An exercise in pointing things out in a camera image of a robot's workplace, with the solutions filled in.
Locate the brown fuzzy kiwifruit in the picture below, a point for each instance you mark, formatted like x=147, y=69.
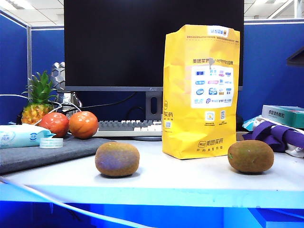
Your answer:
x=116, y=155
x=250, y=156

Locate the yellow printed paper bag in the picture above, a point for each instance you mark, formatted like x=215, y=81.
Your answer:
x=199, y=95

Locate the grey monitor stand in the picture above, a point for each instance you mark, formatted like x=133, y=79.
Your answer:
x=153, y=105

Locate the grey and white keyboard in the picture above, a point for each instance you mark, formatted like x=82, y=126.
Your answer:
x=128, y=128

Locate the red-orange tomato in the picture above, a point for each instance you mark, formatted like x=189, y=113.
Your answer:
x=83, y=125
x=55, y=123

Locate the black computer monitor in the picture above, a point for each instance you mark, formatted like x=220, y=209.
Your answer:
x=152, y=42

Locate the light blue tissue pack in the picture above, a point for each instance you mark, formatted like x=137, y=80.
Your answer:
x=252, y=122

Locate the clear tape roll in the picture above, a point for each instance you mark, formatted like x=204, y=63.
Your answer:
x=51, y=142

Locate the dark grey felt mat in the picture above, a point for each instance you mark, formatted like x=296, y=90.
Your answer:
x=47, y=152

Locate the small pineapple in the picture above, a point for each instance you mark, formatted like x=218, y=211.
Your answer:
x=39, y=99

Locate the purple cloth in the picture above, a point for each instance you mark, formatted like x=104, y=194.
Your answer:
x=273, y=136

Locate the teal medicine box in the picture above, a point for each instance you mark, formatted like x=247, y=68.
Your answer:
x=285, y=115

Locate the blue wet wipes pack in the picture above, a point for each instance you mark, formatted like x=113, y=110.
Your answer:
x=19, y=135

